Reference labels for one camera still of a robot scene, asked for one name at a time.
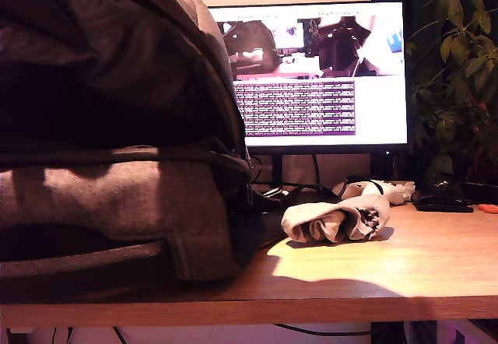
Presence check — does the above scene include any grey fabric backpack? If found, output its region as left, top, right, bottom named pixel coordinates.
left=0, top=0, right=291, bottom=283

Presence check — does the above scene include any pair of grey socks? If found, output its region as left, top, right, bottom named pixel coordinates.
left=280, top=195, right=391, bottom=244

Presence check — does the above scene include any green leafy potted plant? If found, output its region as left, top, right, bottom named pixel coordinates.
left=404, top=0, right=498, bottom=205

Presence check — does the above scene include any black table leg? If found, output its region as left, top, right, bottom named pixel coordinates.
left=371, top=322, right=408, bottom=344

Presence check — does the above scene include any monitor showing camera feeds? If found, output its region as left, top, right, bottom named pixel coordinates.
left=208, top=1, right=410, bottom=188

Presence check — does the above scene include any black cable under table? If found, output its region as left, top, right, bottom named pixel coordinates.
left=276, top=323, right=374, bottom=337

